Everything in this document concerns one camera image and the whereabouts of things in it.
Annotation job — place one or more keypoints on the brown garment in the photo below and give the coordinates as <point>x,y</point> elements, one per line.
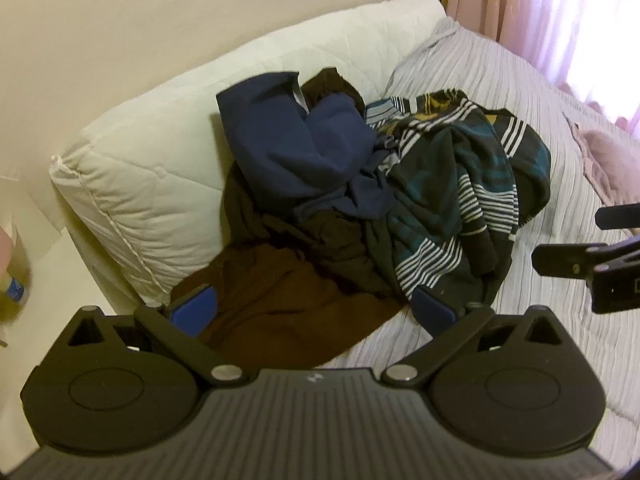
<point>280,300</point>

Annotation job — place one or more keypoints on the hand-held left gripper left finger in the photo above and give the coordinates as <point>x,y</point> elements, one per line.
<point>192,310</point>

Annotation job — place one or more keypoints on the white quilted pillow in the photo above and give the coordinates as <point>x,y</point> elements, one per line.
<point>150,175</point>

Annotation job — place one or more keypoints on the pink blanket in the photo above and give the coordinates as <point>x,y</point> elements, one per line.
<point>610,160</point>

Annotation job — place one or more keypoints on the navy blue hooded garment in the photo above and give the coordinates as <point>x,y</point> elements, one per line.
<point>280,145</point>

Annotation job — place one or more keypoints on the plastic bottle blue label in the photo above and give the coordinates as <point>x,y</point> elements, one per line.
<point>15,290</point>

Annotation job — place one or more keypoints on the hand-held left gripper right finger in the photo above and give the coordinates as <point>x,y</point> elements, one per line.
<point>435,310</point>

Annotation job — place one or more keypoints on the black teal striped garment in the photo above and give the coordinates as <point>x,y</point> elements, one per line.
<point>450,185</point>

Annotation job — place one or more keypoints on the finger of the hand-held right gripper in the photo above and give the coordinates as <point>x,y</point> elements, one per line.
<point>565,259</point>
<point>617,216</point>

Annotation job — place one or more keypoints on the pink curtain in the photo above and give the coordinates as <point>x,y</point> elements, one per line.
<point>500,0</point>

